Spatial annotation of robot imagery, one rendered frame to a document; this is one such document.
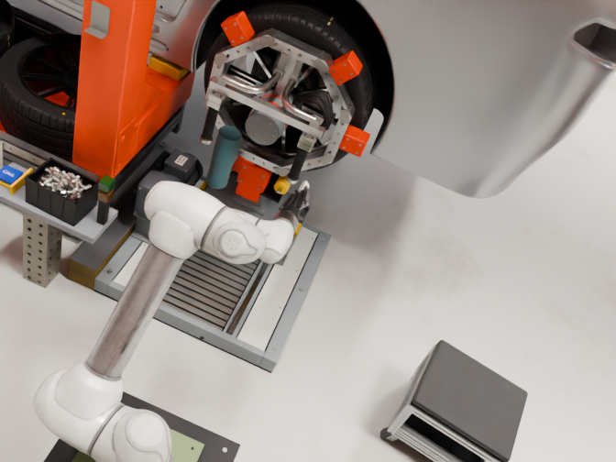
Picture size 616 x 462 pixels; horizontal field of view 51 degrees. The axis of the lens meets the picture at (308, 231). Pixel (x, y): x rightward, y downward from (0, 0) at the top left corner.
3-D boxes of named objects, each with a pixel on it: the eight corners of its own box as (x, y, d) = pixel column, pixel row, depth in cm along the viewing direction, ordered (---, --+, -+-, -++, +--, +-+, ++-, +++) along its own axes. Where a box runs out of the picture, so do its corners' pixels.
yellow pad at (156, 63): (192, 67, 273) (195, 57, 270) (178, 82, 263) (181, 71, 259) (163, 53, 273) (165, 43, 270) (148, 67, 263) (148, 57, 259)
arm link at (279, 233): (298, 223, 224) (263, 211, 225) (283, 250, 212) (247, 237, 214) (293, 245, 231) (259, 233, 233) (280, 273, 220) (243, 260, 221)
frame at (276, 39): (323, 184, 262) (372, 71, 225) (318, 193, 257) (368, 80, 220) (202, 128, 263) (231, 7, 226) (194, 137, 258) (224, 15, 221)
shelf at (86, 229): (117, 215, 238) (118, 210, 236) (93, 245, 225) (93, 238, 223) (12, 167, 239) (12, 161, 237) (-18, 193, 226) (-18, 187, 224)
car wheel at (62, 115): (165, 97, 321) (172, 56, 305) (138, 183, 274) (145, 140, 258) (27, 60, 308) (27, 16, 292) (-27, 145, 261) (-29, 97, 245)
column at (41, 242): (60, 271, 264) (64, 199, 236) (45, 288, 257) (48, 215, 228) (38, 261, 264) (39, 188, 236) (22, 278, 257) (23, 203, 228)
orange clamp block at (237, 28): (256, 33, 230) (244, 9, 226) (247, 41, 225) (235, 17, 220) (240, 39, 234) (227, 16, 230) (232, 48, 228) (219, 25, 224)
